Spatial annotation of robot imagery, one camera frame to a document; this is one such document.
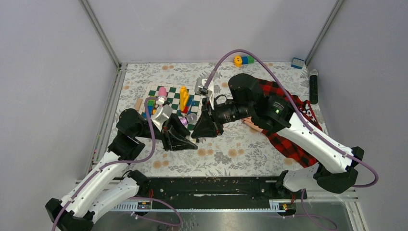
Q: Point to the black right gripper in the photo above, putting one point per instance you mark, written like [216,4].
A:
[209,125]

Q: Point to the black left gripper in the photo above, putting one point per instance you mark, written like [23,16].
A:
[174,126]

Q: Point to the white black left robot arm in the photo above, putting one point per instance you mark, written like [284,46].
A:
[134,143]

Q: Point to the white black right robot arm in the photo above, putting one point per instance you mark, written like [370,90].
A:
[335,170]

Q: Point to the mannequin hand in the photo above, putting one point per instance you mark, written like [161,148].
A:
[248,122]

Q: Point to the green white checkered board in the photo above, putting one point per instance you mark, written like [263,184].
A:
[173,97]

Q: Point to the yellow toy block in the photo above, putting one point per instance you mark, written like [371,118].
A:
[184,97]

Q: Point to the floral patterned table mat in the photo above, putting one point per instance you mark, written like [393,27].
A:
[240,150]

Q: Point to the stacked colourful toy bricks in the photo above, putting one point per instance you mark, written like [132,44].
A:
[151,107]

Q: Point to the yellow blue green toy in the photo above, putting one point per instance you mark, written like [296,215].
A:
[243,60]

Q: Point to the pink cylindrical toy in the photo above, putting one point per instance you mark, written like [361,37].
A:
[162,93]

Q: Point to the wooden block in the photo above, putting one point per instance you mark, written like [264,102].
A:
[138,104]

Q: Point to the red black plaid sleeve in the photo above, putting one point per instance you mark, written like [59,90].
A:
[289,123]

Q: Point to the blue white toy brick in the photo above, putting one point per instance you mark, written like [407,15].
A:
[297,63]

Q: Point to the black power strip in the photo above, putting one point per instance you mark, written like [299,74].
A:
[313,86]

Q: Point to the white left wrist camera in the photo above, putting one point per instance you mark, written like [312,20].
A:
[162,114]

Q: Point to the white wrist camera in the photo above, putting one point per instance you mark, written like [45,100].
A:
[202,89]
[162,114]

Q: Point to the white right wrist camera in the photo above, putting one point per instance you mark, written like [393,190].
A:
[202,89]

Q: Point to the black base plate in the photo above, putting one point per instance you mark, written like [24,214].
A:
[215,192]

